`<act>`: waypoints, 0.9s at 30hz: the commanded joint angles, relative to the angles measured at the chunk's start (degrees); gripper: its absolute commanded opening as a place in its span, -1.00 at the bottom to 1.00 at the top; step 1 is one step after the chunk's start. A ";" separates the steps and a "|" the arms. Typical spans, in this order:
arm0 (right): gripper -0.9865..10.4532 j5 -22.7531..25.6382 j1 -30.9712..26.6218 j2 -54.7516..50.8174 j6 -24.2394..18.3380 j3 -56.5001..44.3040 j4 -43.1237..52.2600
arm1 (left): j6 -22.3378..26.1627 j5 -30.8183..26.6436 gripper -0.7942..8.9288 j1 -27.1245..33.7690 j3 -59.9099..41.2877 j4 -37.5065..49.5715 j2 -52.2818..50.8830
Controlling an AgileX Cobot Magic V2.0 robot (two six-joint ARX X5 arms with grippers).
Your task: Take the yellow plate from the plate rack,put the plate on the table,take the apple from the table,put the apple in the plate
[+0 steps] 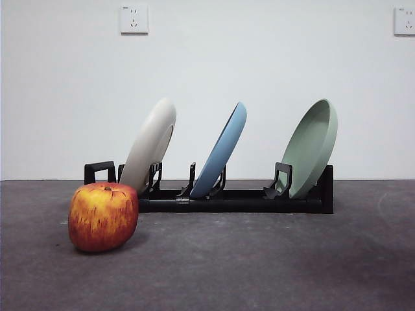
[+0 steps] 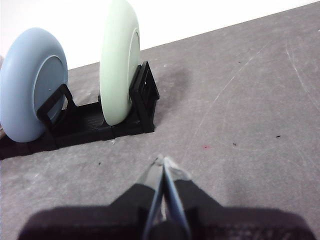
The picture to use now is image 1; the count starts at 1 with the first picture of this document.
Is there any pale beige round plate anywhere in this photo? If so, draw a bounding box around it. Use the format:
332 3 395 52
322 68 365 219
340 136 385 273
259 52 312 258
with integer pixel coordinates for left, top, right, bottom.
119 97 178 194

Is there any black plate rack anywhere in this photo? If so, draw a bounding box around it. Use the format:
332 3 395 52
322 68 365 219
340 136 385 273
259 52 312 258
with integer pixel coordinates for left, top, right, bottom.
84 161 335 214

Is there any blue round plate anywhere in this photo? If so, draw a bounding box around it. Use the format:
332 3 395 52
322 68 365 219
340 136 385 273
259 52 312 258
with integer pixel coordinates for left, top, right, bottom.
189 101 248 200

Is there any white wall socket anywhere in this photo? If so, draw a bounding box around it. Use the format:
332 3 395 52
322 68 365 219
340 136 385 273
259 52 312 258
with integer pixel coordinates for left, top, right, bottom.
120 5 150 36
394 6 415 36

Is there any green round plate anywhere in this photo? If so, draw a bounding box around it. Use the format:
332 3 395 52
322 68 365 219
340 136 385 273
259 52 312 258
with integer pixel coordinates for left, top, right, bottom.
280 98 338 200

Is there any red yellow apple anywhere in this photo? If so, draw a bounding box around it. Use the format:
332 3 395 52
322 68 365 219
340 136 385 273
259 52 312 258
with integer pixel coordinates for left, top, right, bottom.
67 181 140 254

